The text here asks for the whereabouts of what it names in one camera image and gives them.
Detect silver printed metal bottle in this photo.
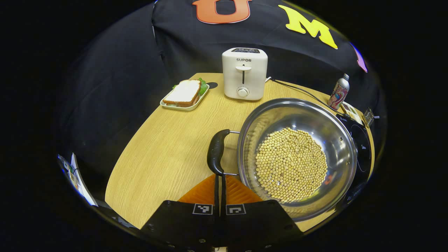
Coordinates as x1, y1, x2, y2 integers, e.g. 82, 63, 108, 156
327, 73, 350, 111

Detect white printed papers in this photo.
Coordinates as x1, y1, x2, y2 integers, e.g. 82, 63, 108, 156
58, 153, 98, 207

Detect white divided spice dish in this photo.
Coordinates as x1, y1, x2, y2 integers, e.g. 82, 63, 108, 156
341, 101, 363, 125

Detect sandwich with lettuce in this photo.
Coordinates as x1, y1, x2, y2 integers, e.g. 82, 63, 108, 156
163, 78, 208, 107

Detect pile of soybeans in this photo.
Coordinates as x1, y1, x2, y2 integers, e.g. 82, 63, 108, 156
255, 127, 328, 203

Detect white toaster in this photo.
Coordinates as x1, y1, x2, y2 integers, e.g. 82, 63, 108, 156
222, 48, 268, 101

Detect stainless steel pot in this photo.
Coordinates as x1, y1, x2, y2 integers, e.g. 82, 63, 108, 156
206, 98, 357, 222

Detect black induction cooktop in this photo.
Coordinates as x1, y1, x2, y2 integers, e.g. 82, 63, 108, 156
336, 114, 372, 207

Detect pale rectangular sandwich plate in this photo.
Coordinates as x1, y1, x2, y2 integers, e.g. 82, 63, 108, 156
160, 84, 210, 111

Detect wire utensil holder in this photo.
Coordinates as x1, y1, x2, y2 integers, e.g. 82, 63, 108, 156
363, 108, 376, 127

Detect toaster power cable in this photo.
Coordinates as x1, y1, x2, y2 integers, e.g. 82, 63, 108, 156
265, 76, 348, 118

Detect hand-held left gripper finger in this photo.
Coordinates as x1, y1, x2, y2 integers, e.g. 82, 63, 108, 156
221, 174, 303, 250
140, 173, 221, 250

